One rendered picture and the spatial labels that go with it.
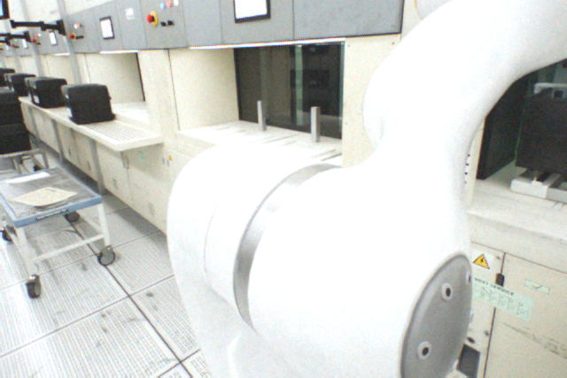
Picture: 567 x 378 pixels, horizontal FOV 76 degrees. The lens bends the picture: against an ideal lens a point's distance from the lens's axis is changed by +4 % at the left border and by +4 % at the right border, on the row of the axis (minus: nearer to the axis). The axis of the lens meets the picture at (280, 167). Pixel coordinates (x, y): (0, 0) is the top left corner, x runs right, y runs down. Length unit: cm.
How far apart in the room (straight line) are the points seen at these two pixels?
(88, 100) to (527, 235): 260
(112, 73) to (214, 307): 326
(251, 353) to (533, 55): 34
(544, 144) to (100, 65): 312
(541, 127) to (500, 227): 28
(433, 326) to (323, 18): 100
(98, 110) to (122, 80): 70
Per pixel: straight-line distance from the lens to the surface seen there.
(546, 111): 107
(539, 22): 39
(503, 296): 103
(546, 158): 110
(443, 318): 18
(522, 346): 109
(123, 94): 351
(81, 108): 286
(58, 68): 491
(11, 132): 391
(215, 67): 215
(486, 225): 96
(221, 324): 30
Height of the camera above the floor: 125
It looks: 18 degrees down
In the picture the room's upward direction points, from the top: 2 degrees counter-clockwise
